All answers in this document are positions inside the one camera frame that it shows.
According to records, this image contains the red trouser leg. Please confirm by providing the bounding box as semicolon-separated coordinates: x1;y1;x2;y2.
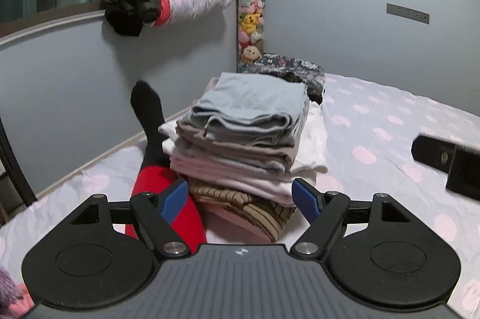
125;165;207;256

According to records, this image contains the white folded garment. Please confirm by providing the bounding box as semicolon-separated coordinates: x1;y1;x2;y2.
289;101;328;174

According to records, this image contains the pink folded garment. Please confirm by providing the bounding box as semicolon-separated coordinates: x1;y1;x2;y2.
158;121;294;207

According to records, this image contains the striped brown folded garment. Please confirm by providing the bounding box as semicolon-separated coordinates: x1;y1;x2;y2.
189;178;296;243

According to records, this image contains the taupe folded garment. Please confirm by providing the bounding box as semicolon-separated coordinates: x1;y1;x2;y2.
176;119;299;177

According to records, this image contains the polka dot bed sheet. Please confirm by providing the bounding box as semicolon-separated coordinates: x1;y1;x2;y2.
1;75;479;318

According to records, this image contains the black sock leg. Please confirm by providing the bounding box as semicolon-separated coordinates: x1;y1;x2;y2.
130;80;170;168

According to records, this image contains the grey folded shirt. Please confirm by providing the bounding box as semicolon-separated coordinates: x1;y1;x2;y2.
187;73;309;148

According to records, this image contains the dark patterned cloth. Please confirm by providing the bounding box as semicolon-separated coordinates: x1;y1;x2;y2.
239;53;326;105

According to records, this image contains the purple fuzzy cloth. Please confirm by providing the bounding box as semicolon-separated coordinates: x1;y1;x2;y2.
0;267;23;309

